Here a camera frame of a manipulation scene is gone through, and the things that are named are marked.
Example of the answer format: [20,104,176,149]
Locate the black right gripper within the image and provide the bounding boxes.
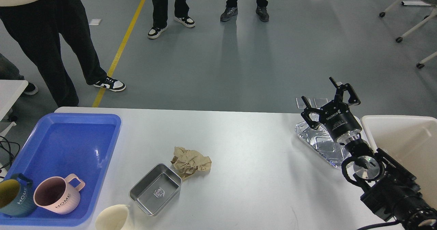
[300,77,362,143]

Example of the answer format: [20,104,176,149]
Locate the blue plastic bin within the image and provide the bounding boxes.
[0,113,121,229]

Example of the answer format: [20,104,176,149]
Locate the cream plastic bin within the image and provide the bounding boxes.
[361,115,437,208]

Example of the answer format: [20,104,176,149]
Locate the white rolling chair base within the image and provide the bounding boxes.
[374,0,436,71]

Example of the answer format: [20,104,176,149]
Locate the stainless steel tray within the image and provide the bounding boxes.
[129,163,183,216]

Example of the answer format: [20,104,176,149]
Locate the person with black-white sneakers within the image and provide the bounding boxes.
[147,0,196,39]

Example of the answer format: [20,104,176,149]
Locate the black cables on floor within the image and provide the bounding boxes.
[0,136,21,171]

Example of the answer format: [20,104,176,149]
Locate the person with grey sneakers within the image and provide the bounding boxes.
[220,0,270,22]

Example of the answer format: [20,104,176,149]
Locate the clear floor plate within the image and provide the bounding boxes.
[296,97,314,109]
[313,97,330,109]

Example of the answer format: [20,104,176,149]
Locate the pink ribbed mug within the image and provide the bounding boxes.
[33,174,86,215]

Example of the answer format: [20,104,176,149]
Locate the crumpled brown paper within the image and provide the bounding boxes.
[171,147,212,180]

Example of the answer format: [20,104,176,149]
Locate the dark teal mug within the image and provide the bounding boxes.
[0,173,37,217]

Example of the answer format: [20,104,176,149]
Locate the aluminium foil tray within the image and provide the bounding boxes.
[294,121,351,169]

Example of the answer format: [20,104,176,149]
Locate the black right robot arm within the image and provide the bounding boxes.
[301,77,437,230]

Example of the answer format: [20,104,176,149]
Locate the white side table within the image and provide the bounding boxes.
[0,80,28,137]

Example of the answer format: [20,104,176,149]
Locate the cream cup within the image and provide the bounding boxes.
[95,204,135,230]

